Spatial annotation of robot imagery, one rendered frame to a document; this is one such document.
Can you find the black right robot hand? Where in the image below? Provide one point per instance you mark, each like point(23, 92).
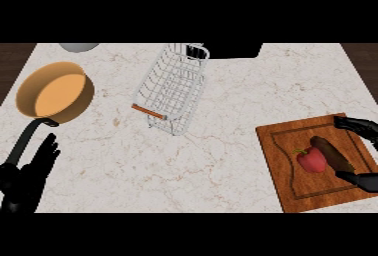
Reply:
point(362, 126)

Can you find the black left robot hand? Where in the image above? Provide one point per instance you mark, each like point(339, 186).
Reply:
point(27, 181)

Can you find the brown sweet potato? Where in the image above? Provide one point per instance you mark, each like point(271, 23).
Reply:
point(331, 154)

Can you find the brown wooden cutting board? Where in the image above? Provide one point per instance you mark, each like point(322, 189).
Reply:
point(315, 180)

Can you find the red bell pepper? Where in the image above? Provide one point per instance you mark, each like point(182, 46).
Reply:
point(312, 160)

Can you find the black appliance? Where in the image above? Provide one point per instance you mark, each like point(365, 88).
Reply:
point(235, 50)

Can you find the grey round bowl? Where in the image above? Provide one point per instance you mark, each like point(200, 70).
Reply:
point(77, 47)

